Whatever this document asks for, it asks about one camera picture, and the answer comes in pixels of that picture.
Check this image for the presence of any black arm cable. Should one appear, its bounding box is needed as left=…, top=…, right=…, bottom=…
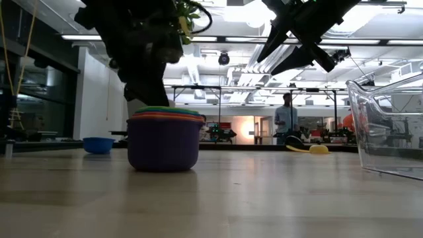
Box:
left=183, top=0, right=213, bottom=35

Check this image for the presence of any black table frame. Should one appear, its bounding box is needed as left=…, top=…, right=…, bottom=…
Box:
left=0, top=140, right=360, bottom=153

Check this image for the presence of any blue measuring cup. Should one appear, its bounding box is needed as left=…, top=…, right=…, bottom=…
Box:
left=83, top=137, right=116, bottom=155

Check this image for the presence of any red measuring cup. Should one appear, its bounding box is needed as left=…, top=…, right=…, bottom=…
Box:
left=131, top=111, right=204, bottom=117

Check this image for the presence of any green measuring cup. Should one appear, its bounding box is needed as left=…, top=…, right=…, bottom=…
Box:
left=135, top=105, right=201, bottom=114

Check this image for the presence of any orange measuring cup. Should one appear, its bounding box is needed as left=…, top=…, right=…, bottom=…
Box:
left=128, top=114, right=206, bottom=121

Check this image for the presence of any yellow cable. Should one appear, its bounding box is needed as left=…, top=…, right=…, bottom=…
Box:
left=0, top=0, right=37, bottom=132

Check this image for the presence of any purple measuring cup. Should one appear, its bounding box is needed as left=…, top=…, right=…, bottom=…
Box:
left=126, top=117, right=207, bottom=173

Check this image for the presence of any black metal rig frame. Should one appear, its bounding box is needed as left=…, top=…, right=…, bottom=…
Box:
left=289, top=87, right=338, bottom=136
left=164, top=85, right=223, bottom=143

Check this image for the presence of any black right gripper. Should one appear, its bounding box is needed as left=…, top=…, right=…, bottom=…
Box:
left=256, top=0, right=345, bottom=76

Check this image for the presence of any person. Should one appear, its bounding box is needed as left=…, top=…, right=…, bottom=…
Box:
left=274, top=92, right=299, bottom=145
left=342, top=108, right=357, bottom=133

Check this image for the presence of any yellow measuring cup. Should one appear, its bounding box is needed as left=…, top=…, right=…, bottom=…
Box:
left=286, top=143, right=331, bottom=155

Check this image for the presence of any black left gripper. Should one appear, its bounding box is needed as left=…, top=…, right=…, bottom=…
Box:
left=110, top=30, right=184, bottom=108

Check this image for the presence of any clear plastic basket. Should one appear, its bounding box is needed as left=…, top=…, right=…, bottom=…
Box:
left=345, top=73, right=423, bottom=182

